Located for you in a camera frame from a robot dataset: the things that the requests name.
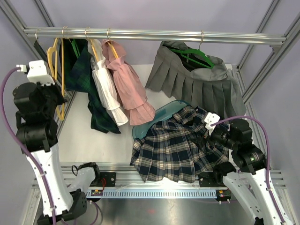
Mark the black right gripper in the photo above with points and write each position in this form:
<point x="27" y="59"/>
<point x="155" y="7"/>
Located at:
<point x="200" y="141"/>

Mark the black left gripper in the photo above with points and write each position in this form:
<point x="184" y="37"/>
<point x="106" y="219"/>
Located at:
<point x="55" y="87"/>

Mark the navy white plaid skirt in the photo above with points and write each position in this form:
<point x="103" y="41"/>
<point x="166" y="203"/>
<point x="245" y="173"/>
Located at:
<point x="176" y="149"/>

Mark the yellow plastic hanger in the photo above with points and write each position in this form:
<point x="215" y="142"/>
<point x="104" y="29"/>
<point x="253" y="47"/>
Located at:
<point x="52" y="59"/>

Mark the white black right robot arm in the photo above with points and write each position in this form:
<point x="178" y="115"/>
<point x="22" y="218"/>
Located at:
<point x="248" y="176"/>

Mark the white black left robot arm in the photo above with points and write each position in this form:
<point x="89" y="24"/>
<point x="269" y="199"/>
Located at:
<point x="37" y="131"/>

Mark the green navy plaid skirt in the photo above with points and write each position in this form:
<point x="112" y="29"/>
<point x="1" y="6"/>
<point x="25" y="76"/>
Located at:
<point x="78" y="77"/>

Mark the green hanger of plaid skirt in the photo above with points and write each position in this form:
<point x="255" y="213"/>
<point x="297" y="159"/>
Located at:
<point x="73" y="44"/>

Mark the grey pleated skirt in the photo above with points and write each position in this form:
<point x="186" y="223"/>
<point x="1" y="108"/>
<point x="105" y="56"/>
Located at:
<point x="214" y="90"/>

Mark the yellow hanger of pink skirt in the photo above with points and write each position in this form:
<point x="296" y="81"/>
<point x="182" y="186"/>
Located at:
<point x="111" y="45"/>

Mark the pink pleated skirt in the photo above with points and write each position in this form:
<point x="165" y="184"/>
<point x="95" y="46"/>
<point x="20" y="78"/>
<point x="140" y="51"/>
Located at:
<point x="128" y="85"/>

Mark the green plastic hanger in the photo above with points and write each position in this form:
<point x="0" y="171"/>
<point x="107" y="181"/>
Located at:
<point x="195" y="55"/>

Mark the teal plastic basin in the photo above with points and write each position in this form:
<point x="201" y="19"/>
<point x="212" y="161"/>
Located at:
<point x="163" y="113"/>

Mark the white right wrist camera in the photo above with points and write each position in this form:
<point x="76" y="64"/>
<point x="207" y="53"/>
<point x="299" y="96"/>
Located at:
<point x="209" y="120"/>

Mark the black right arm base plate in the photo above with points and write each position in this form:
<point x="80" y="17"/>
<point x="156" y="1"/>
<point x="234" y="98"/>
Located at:
<point x="211" y="179"/>

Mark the white slotted cable duct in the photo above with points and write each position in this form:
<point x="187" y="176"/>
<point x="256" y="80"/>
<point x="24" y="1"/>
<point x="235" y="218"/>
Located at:
<point x="148" y="194"/>

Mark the aluminium frame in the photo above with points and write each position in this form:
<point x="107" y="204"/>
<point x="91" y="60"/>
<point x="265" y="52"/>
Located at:
<point x="280" y="44"/>

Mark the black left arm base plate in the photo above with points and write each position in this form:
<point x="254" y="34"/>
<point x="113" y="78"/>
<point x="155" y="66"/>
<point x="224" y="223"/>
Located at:
<point x="106" y="179"/>

